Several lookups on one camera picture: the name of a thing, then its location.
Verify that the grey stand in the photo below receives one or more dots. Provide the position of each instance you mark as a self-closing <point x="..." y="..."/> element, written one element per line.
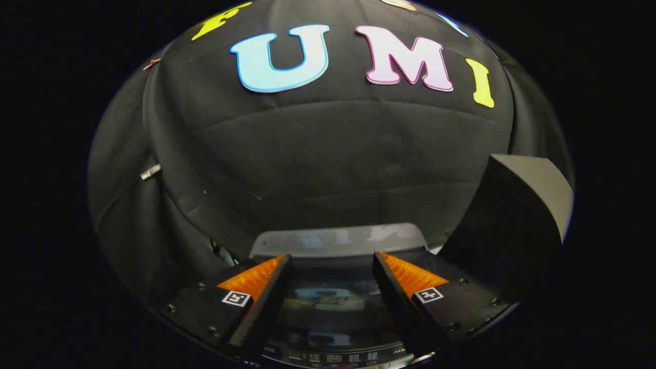
<point x="538" y="184"/>

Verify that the grey washing machine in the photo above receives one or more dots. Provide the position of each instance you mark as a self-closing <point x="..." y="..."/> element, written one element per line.
<point x="333" y="357"/>

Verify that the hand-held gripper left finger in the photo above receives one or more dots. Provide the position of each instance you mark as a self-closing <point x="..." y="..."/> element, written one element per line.
<point x="269" y="307"/>

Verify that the dark transparent washing machine lid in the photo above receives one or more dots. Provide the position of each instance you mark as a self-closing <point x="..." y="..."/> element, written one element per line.
<point x="333" y="307"/>

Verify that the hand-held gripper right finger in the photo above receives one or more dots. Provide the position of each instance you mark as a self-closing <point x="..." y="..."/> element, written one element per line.
<point x="394" y="302"/>

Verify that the silver metal clip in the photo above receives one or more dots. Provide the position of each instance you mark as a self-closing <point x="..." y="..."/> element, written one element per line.
<point x="150" y="171"/>

